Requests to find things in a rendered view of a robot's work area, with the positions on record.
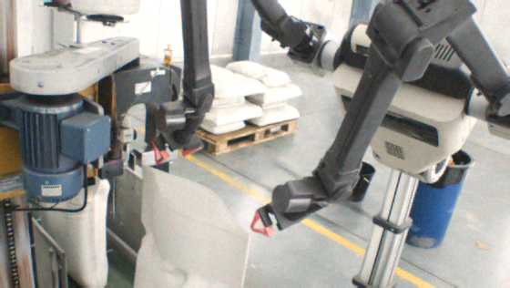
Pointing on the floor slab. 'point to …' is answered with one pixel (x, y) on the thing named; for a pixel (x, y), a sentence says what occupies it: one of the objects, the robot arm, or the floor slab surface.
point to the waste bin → (437, 203)
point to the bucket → (362, 182)
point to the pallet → (218, 144)
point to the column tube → (21, 194)
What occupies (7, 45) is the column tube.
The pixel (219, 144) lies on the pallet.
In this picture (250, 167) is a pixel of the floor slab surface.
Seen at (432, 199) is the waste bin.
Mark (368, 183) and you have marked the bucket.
